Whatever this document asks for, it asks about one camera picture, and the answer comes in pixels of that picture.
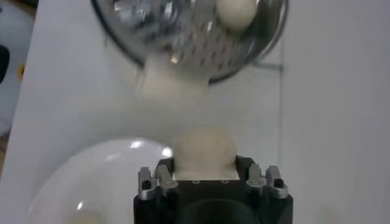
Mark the stainless steel steamer basket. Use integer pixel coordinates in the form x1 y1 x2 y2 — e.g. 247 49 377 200
91 0 289 98

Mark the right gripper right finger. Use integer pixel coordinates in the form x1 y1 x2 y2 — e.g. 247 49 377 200
235 155 289 200

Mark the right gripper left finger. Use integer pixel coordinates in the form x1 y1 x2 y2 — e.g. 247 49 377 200
137 157 180 201

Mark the white steamed baozi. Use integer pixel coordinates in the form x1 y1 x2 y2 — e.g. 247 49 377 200
173 127 240 181
214 0 258 31

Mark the round white plate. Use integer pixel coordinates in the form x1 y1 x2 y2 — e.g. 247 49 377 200
27 138 175 224

